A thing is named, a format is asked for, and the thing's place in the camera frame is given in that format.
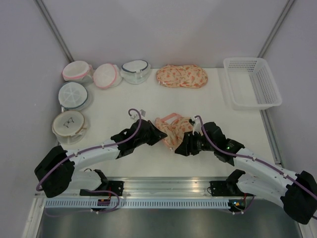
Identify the aluminium frame post left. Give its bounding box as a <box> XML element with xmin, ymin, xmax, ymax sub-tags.
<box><xmin>34</xmin><ymin>0</ymin><xmax>74</xmax><ymax>63</ymax></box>

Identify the pink trimmed white mesh bag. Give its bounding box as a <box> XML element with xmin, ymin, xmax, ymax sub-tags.
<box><xmin>93</xmin><ymin>63</ymin><xmax>122</xmax><ymax>89</ymax></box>

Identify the white slotted cable duct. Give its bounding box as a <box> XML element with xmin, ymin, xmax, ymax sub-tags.
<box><xmin>45</xmin><ymin>198</ymin><xmax>230</xmax><ymax>209</ymax></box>

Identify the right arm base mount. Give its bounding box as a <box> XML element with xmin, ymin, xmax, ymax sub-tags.
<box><xmin>209</xmin><ymin>180</ymin><xmax>245</xmax><ymax>197</ymax></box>

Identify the aluminium frame post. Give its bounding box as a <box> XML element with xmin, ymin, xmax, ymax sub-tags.
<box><xmin>257</xmin><ymin>0</ymin><xmax>297</xmax><ymax>58</ymax></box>
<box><xmin>34</xmin><ymin>0</ymin><xmax>74</xmax><ymax>63</ymax></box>

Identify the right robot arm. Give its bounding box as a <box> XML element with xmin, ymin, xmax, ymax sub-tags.
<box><xmin>175</xmin><ymin>118</ymin><xmax>317</xmax><ymax>225</ymax></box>

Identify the white plastic basket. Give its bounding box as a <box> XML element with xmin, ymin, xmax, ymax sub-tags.
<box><xmin>223</xmin><ymin>57</ymin><xmax>282</xmax><ymax>111</ymax></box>

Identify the navy trimmed white mesh bag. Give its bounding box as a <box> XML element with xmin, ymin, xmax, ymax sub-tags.
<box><xmin>120</xmin><ymin>60</ymin><xmax>151</xmax><ymax>85</ymax></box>

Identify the beige round bag with glasses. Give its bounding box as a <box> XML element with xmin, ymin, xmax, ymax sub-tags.
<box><xmin>52</xmin><ymin>110</ymin><xmax>89</xmax><ymax>145</ymax></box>

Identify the aluminium frame post right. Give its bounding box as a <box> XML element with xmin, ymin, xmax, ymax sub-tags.
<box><xmin>257</xmin><ymin>0</ymin><xmax>297</xmax><ymax>58</ymax></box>

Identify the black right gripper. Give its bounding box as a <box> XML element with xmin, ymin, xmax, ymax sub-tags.
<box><xmin>174</xmin><ymin>130</ymin><xmax>216</xmax><ymax>157</ymax></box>

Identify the pink trimmed round laundry bag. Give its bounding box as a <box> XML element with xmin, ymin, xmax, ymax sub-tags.
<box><xmin>62</xmin><ymin>60</ymin><xmax>94</xmax><ymax>84</ymax></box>

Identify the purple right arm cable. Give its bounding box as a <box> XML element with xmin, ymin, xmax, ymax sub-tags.
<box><xmin>193</xmin><ymin>115</ymin><xmax>317</xmax><ymax>215</ymax></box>

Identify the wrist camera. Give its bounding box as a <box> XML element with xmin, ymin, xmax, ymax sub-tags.
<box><xmin>189</xmin><ymin>118</ymin><xmax>201</xmax><ymax>134</ymax></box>
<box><xmin>140</xmin><ymin>110</ymin><xmax>146</xmax><ymax>117</ymax></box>

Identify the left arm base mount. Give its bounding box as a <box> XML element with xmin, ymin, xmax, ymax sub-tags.
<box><xmin>97</xmin><ymin>180</ymin><xmax>124</xmax><ymax>197</ymax></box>

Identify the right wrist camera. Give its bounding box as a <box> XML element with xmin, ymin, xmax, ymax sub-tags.
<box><xmin>189</xmin><ymin>118</ymin><xmax>201</xmax><ymax>134</ymax></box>

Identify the blue trimmed round laundry bag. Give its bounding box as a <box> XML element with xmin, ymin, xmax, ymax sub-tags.
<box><xmin>58</xmin><ymin>82</ymin><xmax>93</xmax><ymax>112</ymax></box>

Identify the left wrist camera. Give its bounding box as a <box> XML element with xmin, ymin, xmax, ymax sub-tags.
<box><xmin>140</xmin><ymin>110</ymin><xmax>146</xmax><ymax>117</ymax></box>

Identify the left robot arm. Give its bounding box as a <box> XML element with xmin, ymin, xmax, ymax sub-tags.
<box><xmin>34</xmin><ymin>119</ymin><xmax>167</xmax><ymax>198</ymax></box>

